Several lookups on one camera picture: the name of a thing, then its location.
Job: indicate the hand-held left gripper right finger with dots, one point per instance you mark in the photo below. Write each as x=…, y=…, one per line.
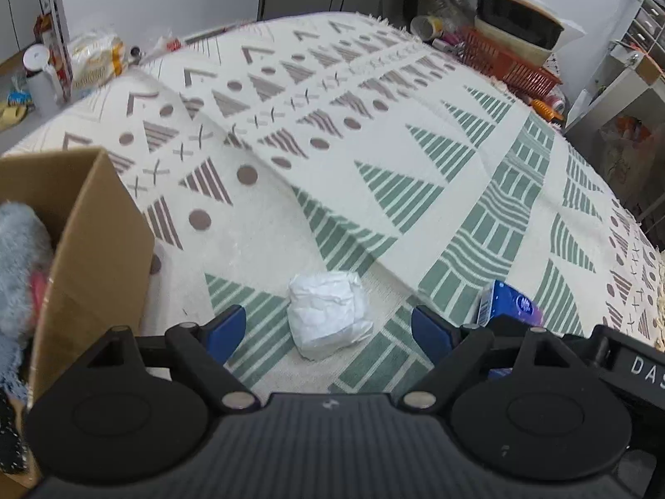
x=434, y=330

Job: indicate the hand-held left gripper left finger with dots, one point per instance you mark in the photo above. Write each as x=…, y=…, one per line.
x=223, y=335

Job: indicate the white packet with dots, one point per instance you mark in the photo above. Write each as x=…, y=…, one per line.
x=330, y=314

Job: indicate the brown cardboard box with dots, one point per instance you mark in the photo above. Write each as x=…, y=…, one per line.
x=98, y=270

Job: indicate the grey fluffy plush toy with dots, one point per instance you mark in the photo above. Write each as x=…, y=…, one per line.
x=18, y=270

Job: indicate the black dotted scrunchie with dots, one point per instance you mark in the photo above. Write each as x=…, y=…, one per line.
x=9, y=426

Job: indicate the patterned white green blanket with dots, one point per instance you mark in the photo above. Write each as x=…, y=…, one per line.
x=363, y=140

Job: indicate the orange and white hanging bag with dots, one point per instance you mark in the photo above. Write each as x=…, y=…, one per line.
x=626, y=156

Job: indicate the orange snack packet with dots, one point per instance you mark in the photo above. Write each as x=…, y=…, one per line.
x=549, y=106

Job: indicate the red plastic basket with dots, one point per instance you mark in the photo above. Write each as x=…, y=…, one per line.
x=512, y=65

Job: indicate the red and white plastic bag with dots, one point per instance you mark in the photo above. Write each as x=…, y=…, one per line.
x=163, y=47

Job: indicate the grey desk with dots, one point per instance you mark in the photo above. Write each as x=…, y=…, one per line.
x=613, y=93

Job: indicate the yellow plastic bag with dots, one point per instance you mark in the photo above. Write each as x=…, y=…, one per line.
x=96, y=62

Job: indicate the paper cup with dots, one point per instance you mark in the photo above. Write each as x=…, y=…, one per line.
x=427, y=26

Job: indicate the yellow slipper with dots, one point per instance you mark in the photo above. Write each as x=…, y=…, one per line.
x=11, y=117

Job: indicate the white kettle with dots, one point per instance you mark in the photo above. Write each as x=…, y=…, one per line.
x=41, y=78

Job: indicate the black and cream bowl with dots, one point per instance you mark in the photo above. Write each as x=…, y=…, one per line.
x=519, y=21

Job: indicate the clear plastic bag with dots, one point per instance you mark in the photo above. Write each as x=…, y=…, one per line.
x=566, y=28

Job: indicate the white narrow rack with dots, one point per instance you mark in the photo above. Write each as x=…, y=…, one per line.
x=54, y=31

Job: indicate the small drawer organizer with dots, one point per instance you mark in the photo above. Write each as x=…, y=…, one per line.
x=649, y=36

